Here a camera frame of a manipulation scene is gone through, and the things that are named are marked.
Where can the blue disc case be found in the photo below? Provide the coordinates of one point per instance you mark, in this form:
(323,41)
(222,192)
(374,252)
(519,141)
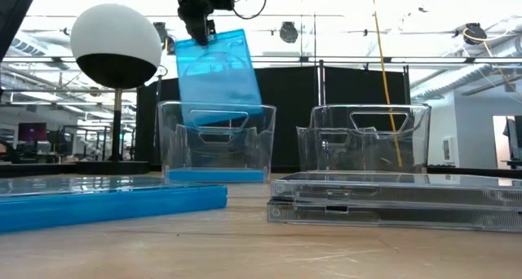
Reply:
(102,207)
(216,175)
(220,75)

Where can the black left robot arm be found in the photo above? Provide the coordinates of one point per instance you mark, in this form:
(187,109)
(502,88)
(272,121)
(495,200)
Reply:
(12,10)

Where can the black ceiling spotlight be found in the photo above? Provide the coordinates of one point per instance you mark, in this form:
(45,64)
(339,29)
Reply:
(164,30)

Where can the dark round ceiling fixture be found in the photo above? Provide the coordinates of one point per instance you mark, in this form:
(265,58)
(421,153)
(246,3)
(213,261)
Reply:
(288,32)

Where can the white globe lamp black base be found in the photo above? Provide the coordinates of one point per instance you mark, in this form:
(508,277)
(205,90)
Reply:
(116,38)

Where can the black backdrop panel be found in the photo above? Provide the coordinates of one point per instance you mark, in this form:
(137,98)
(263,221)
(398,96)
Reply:
(285,107)

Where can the clear plastic bin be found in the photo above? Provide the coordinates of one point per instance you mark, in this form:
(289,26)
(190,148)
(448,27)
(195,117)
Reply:
(267,148)
(334,124)

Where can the monitor with reddish screen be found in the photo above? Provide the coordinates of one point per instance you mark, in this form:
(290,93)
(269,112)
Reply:
(32,131)

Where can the dark monitor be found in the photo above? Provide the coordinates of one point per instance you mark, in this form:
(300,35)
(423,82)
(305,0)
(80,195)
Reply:
(516,136)

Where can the black aluminium table frame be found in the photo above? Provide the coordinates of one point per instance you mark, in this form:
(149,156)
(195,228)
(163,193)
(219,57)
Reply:
(32,169)

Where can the white wall box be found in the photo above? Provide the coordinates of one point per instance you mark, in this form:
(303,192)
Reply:
(447,148)

